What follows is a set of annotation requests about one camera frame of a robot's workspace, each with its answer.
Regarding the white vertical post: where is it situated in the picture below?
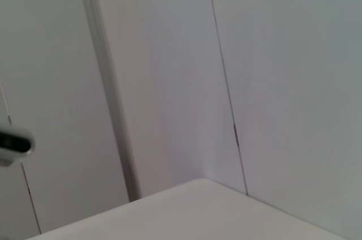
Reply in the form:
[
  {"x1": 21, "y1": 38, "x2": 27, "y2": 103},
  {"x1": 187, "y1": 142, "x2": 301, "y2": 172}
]
[{"x1": 76, "y1": 0, "x2": 143, "y2": 203}]

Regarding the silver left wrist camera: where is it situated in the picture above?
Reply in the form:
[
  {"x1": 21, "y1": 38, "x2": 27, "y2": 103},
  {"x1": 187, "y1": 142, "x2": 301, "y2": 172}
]
[{"x1": 0, "y1": 128, "x2": 37, "y2": 168}]

